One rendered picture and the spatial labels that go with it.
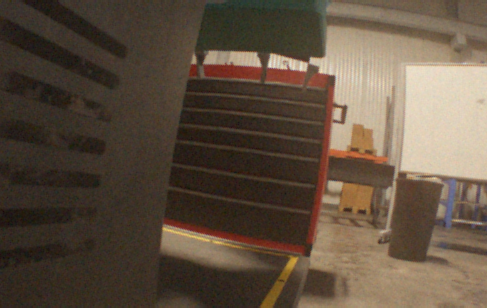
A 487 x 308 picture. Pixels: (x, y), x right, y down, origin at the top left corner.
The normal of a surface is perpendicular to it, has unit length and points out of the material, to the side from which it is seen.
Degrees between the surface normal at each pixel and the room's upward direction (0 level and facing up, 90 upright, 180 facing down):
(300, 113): 90
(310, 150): 90
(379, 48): 90
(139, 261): 90
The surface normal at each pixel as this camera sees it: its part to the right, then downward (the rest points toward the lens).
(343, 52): -0.29, -0.09
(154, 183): 0.95, 0.14
